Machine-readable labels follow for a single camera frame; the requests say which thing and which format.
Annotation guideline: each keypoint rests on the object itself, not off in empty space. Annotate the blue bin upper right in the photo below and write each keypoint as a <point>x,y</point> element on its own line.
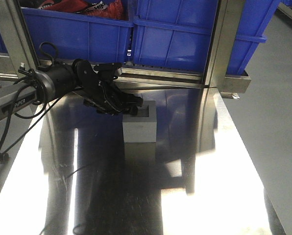
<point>176,34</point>

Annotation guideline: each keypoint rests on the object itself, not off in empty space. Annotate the stainless steel rack frame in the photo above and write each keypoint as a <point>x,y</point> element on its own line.
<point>14,31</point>

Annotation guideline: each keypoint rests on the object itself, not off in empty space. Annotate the red nike bag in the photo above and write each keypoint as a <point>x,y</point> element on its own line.
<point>98,8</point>

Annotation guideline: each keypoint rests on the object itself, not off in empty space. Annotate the blue bin with red items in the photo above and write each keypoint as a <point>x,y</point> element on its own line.
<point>95,39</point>

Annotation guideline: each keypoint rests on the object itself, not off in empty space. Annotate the black chair caster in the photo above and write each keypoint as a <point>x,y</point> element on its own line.
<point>4,157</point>

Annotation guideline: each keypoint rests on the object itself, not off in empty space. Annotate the gray square base block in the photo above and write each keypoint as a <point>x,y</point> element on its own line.
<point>142,127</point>

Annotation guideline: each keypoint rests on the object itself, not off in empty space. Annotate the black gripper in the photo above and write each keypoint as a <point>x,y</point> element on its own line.
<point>100,91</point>

